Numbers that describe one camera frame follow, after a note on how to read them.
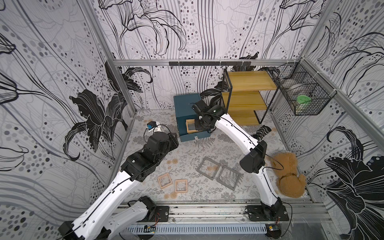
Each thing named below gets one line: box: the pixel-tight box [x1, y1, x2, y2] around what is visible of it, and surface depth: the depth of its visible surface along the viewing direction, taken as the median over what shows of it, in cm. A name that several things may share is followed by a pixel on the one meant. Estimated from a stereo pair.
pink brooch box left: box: [157, 172, 173, 189], surface depth 86 cm
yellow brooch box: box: [185, 119, 203, 134], surface depth 88 cm
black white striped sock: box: [251, 125, 272, 141], surface depth 106 cm
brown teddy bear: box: [273, 152, 307, 198], surface depth 78 cm
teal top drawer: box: [179, 130, 211, 143], surface depth 84 cm
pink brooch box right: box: [175, 179, 188, 193], surface depth 84 cm
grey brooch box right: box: [216, 164, 241, 191], surface depth 86 cm
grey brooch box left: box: [195, 157, 221, 181], surface depth 90 cm
